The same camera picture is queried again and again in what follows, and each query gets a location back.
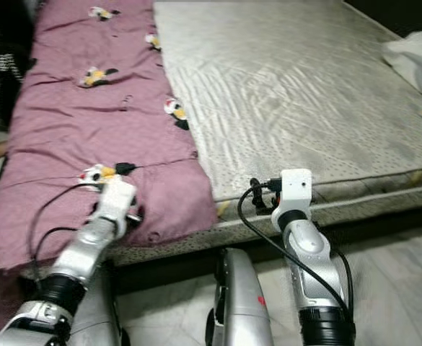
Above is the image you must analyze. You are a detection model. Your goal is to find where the purple blanket with cartoon print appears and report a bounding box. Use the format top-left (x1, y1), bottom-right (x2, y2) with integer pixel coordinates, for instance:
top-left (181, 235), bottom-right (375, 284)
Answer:
top-left (0, 0), bottom-right (219, 329)

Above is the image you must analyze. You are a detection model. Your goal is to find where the silver right robot leg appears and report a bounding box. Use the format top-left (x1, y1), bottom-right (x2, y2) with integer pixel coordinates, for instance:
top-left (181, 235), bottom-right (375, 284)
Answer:
top-left (203, 247), bottom-right (276, 346)

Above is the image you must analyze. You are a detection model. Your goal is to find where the white pillow with green tree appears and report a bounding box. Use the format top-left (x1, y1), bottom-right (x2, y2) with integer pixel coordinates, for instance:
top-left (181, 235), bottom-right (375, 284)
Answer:
top-left (382, 30), bottom-right (422, 109)

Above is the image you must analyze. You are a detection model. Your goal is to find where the silver left robot leg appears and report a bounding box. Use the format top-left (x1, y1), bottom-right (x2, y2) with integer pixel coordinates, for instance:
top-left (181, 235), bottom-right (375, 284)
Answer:
top-left (81, 263), bottom-right (121, 346)

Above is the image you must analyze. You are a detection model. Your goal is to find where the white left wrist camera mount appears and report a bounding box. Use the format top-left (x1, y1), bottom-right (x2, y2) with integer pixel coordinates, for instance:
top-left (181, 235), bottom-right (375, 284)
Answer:
top-left (95, 175), bottom-right (139, 224)

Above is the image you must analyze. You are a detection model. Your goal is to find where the black bag with white print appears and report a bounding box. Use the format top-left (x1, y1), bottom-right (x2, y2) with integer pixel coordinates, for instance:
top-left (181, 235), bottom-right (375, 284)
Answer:
top-left (0, 29), bottom-right (35, 130)

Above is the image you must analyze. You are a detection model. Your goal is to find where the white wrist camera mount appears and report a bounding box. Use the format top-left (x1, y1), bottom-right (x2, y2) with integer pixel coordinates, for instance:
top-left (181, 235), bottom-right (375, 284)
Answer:
top-left (95, 175), bottom-right (139, 224)
top-left (272, 168), bottom-right (314, 231)

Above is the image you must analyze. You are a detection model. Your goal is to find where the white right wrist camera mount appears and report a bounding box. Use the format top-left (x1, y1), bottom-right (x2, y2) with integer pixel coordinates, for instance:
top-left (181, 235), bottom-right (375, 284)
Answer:
top-left (272, 168), bottom-right (314, 231)

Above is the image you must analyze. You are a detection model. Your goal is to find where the silver robot leg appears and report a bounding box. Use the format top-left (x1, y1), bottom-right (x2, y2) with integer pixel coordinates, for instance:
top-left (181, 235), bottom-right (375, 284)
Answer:
top-left (203, 247), bottom-right (276, 346)
top-left (81, 263), bottom-right (121, 346)

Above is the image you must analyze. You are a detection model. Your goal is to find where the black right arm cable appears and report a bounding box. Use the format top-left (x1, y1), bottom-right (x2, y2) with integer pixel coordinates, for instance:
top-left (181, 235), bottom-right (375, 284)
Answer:
top-left (237, 193), bottom-right (352, 311)

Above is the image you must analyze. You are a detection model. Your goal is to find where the white quilted mattress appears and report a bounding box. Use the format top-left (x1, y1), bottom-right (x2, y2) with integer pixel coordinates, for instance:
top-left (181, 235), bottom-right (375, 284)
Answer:
top-left (23, 0), bottom-right (422, 267)

